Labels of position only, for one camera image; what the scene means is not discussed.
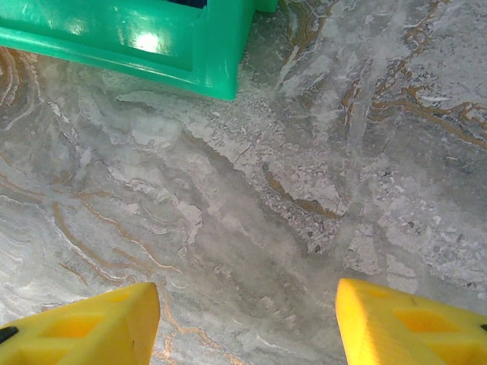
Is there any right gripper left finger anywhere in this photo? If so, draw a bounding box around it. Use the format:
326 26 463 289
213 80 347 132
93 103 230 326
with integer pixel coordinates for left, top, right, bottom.
0 281 161 365

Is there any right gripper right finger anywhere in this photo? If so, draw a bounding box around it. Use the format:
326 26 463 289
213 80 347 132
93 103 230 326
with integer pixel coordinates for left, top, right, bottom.
334 278 487 365

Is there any green plastic bin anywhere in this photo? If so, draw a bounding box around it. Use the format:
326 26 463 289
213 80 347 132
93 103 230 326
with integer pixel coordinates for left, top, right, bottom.
0 0 281 102

